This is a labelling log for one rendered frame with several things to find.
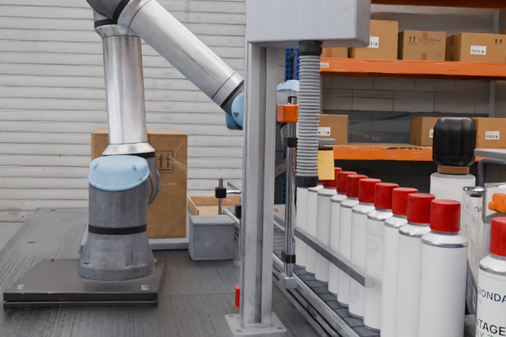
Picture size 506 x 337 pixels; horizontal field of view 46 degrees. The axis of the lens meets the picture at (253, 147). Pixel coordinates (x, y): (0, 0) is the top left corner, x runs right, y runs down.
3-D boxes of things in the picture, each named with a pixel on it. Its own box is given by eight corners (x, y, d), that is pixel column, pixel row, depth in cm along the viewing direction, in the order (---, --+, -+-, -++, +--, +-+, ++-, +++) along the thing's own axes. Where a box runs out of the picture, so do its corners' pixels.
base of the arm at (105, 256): (145, 282, 113) (146, 230, 113) (67, 279, 114) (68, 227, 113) (160, 264, 128) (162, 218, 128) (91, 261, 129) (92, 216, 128)
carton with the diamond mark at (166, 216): (186, 238, 154) (187, 133, 152) (90, 240, 149) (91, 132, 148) (177, 217, 184) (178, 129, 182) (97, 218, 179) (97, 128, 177)
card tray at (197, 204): (278, 220, 191) (278, 208, 191) (197, 222, 186) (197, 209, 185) (257, 205, 221) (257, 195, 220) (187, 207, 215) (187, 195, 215)
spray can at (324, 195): (347, 284, 105) (351, 169, 104) (319, 285, 104) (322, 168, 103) (338, 276, 110) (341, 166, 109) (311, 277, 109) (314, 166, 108)
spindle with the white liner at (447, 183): (482, 271, 116) (489, 118, 114) (440, 272, 114) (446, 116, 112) (456, 259, 125) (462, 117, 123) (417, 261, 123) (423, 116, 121)
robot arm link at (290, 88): (271, 97, 140) (307, 94, 140) (276, 138, 135) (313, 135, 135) (271, 79, 133) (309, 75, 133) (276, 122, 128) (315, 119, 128)
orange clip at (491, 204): (515, 214, 67) (516, 195, 67) (500, 215, 67) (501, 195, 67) (498, 210, 70) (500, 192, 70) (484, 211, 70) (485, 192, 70)
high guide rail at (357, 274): (371, 287, 80) (372, 277, 80) (363, 287, 80) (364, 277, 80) (230, 185, 185) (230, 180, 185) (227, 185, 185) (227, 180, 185)
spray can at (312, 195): (336, 276, 110) (340, 166, 109) (310, 277, 109) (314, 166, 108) (326, 268, 115) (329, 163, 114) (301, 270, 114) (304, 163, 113)
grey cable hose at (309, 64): (321, 187, 85) (326, 40, 84) (298, 188, 84) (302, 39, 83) (314, 184, 89) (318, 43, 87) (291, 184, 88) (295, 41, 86)
